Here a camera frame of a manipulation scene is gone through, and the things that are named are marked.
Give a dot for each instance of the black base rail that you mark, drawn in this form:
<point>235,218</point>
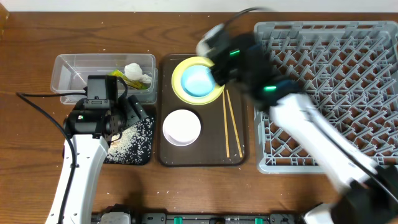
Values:
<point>123,214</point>

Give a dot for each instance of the black plastic tray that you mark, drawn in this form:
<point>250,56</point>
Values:
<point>136,146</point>

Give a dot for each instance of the light blue bowl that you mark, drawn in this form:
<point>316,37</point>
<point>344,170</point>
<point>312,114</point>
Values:
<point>197,81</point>

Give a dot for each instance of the yellow green wrapper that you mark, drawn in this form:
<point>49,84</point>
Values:
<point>132,83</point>

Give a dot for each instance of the yellow-green plate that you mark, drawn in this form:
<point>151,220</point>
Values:
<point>176,82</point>

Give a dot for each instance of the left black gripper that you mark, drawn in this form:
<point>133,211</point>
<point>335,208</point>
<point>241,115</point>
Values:
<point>131,109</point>

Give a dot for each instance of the dark brown serving tray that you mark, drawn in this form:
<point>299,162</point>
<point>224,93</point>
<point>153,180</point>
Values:
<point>210,148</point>

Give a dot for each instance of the grey dishwasher rack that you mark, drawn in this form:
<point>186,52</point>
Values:
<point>349,70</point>

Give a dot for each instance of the white tissue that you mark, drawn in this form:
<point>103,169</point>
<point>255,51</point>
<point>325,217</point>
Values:
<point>134,73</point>

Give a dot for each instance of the white bowl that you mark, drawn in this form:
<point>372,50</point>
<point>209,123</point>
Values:
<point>181,127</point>

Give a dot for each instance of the right wooden chopstick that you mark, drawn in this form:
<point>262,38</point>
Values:
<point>234,125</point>

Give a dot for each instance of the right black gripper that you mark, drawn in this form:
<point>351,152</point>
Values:
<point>217,70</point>

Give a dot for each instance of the spilled white rice pile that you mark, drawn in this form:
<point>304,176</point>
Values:
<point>132,143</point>

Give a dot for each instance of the clear plastic waste bin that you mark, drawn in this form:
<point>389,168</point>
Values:
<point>71,71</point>

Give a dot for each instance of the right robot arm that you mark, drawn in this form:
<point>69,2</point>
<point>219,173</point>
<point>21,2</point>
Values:
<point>368,191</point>

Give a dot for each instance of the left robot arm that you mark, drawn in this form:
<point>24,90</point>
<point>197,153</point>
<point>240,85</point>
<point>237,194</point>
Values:
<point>82,162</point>

